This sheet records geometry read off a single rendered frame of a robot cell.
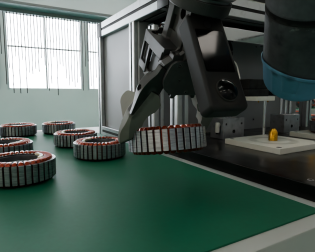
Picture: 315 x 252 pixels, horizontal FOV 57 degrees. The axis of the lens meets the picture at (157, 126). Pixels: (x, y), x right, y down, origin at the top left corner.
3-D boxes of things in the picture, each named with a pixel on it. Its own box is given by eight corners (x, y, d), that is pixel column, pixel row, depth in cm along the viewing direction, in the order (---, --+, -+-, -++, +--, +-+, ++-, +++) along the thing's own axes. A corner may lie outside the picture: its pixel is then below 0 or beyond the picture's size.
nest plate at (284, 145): (324, 147, 63) (324, 142, 63) (280, 155, 56) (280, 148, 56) (267, 138, 76) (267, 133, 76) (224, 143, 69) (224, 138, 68)
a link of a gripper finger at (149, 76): (143, 116, 40) (187, 69, 38) (147, 124, 39) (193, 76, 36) (118, 102, 37) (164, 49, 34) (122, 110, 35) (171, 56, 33)
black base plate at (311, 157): (470, 151, 70) (471, 142, 70) (315, 202, 37) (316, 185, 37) (292, 130, 110) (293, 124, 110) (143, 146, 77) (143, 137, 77)
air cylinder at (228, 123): (244, 137, 78) (244, 116, 77) (223, 139, 74) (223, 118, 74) (230, 135, 82) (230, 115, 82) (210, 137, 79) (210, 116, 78)
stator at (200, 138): (223, 148, 40) (221, 121, 40) (148, 157, 35) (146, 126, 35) (181, 147, 50) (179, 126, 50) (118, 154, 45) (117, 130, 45)
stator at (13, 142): (-40, 163, 58) (-41, 144, 57) (-1, 151, 69) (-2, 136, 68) (12, 165, 56) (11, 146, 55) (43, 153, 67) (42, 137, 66)
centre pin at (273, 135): (279, 140, 66) (279, 128, 65) (273, 141, 65) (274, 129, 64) (272, 139, 67) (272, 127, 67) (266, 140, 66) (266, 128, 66)
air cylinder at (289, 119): (299, 131, 90) (300, 113, 90) (283, 133, 87) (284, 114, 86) (284, 129, 95) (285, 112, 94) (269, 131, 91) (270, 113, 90)
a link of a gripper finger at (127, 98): (111, 122, 44) (152, 77, 41) (123, 148, 40) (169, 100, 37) (95, 114, 42) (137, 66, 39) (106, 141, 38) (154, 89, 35)
